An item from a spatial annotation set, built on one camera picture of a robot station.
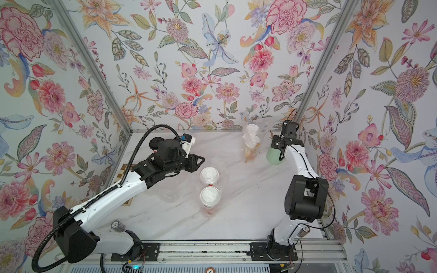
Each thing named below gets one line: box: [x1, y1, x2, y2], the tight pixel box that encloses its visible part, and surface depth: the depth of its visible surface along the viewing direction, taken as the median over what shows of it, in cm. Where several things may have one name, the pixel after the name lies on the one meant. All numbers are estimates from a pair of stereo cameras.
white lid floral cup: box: [246, 123, 259, 135], surface depth 100 cm
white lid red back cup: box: [199, 185, 222, 217], surface depth 74 cm
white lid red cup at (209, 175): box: [199, 166, 220, 187], surface depth 80 cm
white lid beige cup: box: [243, 134, 261, 163], surface depth 95 cm
